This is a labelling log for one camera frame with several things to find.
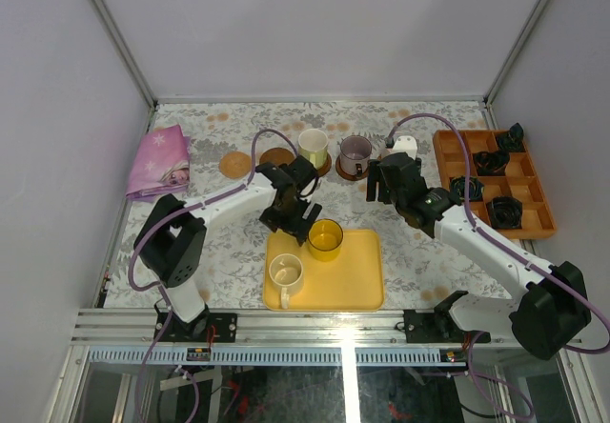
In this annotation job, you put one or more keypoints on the brown wooden coaster right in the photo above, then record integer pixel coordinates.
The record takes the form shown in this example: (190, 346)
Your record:
(349, 177)

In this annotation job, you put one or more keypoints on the brown wooden coaster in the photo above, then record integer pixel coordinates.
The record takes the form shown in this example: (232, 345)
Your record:
(325, 168)
(349, 177)
(277, 156)

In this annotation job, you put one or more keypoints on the rolled tie with yellow pattern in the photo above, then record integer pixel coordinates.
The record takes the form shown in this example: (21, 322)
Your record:
(460, 186)

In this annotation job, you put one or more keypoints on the purple mug black handle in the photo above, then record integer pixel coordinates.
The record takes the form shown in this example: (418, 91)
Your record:
(355, 152)

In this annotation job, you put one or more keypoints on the yellow plastic tray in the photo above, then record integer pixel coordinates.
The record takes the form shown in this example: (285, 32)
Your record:
(353, 282)

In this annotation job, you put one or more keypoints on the brown wooden coaster middle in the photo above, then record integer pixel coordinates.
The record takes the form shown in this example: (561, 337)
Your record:
(325, 168)

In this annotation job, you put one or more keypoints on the cream ceramic mug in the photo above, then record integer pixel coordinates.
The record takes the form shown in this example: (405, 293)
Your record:
(287, 274)

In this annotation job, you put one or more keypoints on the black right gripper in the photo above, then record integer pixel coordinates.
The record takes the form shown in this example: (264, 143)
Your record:
(373, 180)

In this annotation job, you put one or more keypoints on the woven rattan coaster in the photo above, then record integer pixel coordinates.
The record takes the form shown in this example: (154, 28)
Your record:
(235, 164)

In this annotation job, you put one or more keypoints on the rolled dark speckled tie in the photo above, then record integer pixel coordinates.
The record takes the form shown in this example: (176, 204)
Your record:
(505, 213)

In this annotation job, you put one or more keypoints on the aluminium front frame rail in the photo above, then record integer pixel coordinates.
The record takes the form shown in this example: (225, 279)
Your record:
(261, 328)

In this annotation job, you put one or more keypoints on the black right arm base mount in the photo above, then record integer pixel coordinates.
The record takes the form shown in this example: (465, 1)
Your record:
(435, 327)

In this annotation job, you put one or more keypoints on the rolled dark green tie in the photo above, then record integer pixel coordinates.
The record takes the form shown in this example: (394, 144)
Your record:
(511, 140)

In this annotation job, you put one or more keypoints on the brown wooden coaster left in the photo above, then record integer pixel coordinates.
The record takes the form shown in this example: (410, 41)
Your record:
(277, 156)

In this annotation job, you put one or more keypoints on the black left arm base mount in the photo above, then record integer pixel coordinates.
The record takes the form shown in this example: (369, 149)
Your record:
(208, 327)

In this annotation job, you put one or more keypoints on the orange wooden divided organizer box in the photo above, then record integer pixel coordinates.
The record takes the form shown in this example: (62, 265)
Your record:
(520, 180)

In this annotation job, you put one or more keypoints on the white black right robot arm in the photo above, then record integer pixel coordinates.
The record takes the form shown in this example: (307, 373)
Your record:
(548, 304)

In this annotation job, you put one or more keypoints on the pink folded cloth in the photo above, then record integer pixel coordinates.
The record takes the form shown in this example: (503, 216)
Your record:
(161, 165)

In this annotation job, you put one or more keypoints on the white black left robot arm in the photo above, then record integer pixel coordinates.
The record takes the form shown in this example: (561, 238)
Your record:
(171, 242)

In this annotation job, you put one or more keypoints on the floral patterned tablecloth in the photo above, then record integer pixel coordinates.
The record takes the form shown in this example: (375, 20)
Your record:
(418, 271)

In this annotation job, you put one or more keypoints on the rolled tie with orange pattern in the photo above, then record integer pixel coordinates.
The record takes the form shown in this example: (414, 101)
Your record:
(491, 163)

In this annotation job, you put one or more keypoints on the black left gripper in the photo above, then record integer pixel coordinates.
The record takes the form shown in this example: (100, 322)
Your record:
(295, 223)

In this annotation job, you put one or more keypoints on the white mug green handle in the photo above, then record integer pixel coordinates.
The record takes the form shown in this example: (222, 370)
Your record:
(313, 145)

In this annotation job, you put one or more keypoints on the yellow glass mug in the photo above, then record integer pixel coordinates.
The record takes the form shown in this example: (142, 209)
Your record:
(325, 239)

